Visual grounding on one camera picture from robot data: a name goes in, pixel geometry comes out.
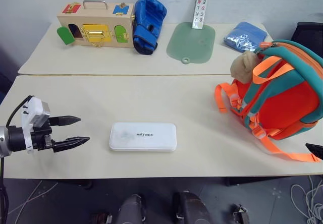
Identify white alphabet letter strip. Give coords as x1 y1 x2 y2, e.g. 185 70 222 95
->
191 0 212 30

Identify thin white floor cable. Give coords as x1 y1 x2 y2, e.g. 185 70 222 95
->
10 180 59 216

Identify white rectangular case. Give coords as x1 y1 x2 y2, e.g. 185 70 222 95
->
109 122 177 152

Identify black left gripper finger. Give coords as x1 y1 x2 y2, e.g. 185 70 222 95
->
52 136 91 154
49 115 82 128

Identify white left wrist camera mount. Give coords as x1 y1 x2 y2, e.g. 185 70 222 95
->
21 96 50 154

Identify blue cloth in plastic bag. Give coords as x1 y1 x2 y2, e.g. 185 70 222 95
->
223 21 268 53

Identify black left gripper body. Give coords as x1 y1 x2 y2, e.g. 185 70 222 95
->
31 118 60 152

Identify green cutting board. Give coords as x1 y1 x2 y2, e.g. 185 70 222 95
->
166 22 216 65

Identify small dark metal shape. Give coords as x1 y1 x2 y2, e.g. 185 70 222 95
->
231 203 251 224

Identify white floor cable bundle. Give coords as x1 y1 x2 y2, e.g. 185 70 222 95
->
290 175 323 224

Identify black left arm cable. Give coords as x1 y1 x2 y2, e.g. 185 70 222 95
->
0 95 34 224

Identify dark rounded shape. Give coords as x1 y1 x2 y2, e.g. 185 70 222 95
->
172 191 211 224
116 194 147 224

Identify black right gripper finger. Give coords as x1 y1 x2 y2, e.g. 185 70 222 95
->
305 143 323 160

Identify black table frame bar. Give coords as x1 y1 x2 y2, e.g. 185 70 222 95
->
224 176 292 186

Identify wooden lock box toy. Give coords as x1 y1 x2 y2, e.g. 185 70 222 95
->
56 0 135 49

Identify blue boxing glove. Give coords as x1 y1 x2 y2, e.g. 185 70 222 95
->
132 0 168 55

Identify orange and teal backpack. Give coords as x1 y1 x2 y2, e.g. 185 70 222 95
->
214 39 323 163

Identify black office chair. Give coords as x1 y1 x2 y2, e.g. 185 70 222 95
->
292 21 323 44

